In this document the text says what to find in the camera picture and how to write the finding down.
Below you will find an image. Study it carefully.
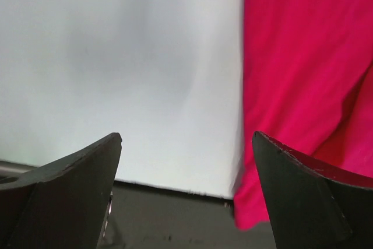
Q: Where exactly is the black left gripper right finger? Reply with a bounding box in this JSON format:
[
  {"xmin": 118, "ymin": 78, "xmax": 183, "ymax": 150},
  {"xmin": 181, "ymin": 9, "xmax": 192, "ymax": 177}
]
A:
[{"xmin": 252, "ymin": 132, "xmax": 372, "ymax": 249}]

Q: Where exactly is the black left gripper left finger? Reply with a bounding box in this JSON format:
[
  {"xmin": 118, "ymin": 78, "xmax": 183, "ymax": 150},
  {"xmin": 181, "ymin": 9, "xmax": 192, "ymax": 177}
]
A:
[{"xmin": 1, "ymin": 132, "xmax": 122, "ymax": 248}]

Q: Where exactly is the crimson red t-shirt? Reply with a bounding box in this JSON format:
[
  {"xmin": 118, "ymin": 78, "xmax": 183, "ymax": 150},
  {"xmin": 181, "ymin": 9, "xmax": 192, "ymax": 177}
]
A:
[{"xmin": 234, "ymin": 0, "xmax": 372, "ymax": 230}]

